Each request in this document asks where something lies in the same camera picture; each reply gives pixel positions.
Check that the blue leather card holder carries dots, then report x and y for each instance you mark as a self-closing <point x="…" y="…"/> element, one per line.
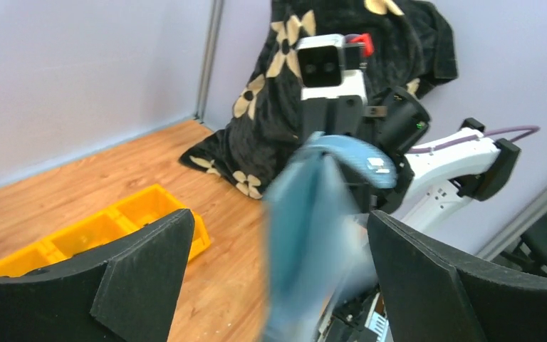
<point x="312" y="238"/>

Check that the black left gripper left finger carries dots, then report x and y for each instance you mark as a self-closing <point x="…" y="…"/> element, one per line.
<point x="126" y="290"/>

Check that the aluminium frame post left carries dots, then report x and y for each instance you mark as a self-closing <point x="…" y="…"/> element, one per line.
<point x="208" y="58"/>

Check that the aluminium frame post right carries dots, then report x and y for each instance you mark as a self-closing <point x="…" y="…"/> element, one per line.
<point x="516" y="227"/>

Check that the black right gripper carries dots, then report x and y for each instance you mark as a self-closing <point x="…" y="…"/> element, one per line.
<point x="394" y="126"/>

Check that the yellow plastic compartment tray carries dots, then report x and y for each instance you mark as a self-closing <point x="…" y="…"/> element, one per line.
<point x="129" y="215"/>

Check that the aluminium frame post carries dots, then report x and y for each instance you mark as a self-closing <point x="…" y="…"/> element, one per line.
<point x="516" y="227"/>
<point x="208" y="58"/>

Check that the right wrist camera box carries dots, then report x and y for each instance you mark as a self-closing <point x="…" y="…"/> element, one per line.
<point x="333" y="65"/>

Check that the black floral fleece blanket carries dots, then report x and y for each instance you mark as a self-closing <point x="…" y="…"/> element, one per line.
<point x="414" y="49"/>

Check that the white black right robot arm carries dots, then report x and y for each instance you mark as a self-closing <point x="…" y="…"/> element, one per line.
<point x="453" y="171"/>

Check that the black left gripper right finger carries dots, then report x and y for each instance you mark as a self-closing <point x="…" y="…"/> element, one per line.
<point x="435" y="292"/>

